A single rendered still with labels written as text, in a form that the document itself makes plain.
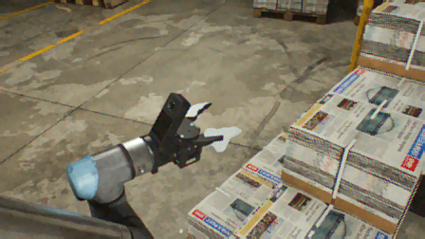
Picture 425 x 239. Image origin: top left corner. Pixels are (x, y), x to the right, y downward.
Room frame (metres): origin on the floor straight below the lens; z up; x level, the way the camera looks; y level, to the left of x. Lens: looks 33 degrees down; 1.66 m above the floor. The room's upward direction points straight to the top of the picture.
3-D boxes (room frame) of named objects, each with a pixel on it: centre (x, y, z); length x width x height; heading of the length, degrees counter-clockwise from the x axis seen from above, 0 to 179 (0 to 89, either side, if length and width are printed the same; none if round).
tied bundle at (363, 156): (0.89, -0.47, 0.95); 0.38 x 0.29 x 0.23; 51
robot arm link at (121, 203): (0.49, 0.20, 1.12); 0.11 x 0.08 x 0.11; 37
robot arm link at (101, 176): (0.50, 0.21, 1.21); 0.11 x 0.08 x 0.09; 127
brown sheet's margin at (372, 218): (0.89, -0.47, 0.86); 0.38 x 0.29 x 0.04; 51
